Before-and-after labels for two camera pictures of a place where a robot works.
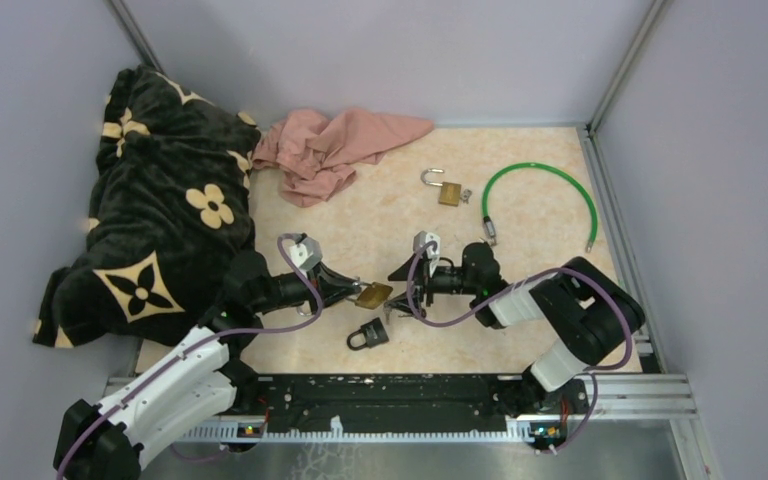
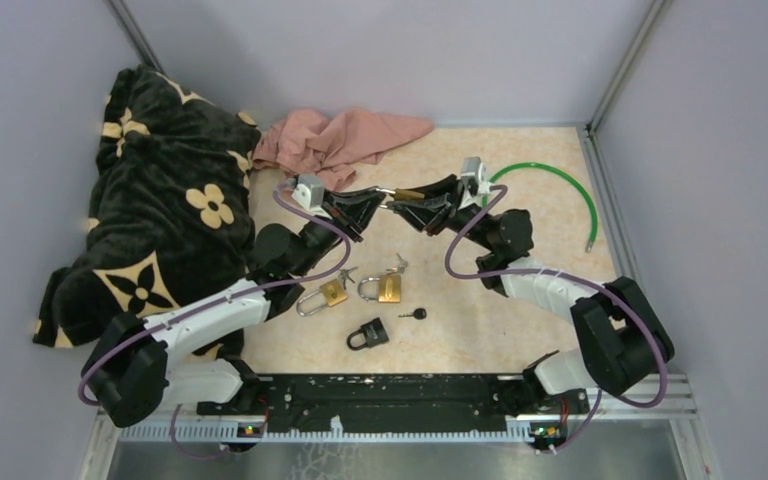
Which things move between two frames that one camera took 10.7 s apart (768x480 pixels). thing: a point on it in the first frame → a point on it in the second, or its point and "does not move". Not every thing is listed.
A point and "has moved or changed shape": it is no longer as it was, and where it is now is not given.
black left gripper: x=321 y=280 → x=353 y=214
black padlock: x=375 y=334 does not move
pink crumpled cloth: x=315 y=155 does not move
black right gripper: x=424 y=279 → x=437 y=210
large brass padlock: x=373 y=295 has moved or changed shape
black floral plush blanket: x=173 y=211 does not move
